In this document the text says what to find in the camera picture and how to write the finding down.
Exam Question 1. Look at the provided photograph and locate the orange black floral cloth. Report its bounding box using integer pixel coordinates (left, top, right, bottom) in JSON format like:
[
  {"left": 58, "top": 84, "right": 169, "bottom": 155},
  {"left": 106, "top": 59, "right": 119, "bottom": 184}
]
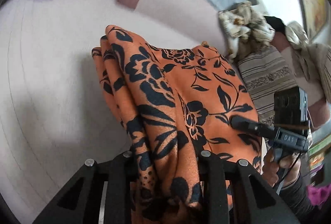
[{"left": 92, "top": 25, "right": 261, "bottom": 223}]

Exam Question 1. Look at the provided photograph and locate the person's right hand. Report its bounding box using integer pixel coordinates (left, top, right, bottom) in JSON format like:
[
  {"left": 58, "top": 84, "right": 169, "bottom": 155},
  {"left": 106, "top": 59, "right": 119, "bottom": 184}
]
[{"left": 262, "top": 147, "right": 302, "bottom": 188}]

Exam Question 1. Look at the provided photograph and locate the striped beige pillow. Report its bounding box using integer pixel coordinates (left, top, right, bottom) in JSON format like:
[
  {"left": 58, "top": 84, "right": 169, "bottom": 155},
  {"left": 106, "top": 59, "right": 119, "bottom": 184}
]
[{"left": 237, "top": 46, "right": 297, "bottom": 126}]

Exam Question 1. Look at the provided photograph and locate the cream floral crumpled cloth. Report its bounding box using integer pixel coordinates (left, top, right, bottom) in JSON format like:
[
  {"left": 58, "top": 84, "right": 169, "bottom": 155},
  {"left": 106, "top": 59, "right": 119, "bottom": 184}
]
[{"left": 218, "top": 1, "right": 275, "bottom": 61}]

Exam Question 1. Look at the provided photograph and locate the pink and maroon bolster pillow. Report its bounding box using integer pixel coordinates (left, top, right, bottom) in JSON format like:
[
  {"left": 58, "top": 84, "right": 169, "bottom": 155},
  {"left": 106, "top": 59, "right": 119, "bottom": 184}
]
[{"left": 117, "top": 0, "right": 228, "bottom": 56}]

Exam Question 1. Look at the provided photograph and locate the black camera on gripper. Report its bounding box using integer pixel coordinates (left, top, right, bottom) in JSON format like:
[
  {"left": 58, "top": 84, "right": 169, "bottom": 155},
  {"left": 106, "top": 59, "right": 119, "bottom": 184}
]
[{"left": 274, "top": 86, "right": 310, "bottom": 130}]

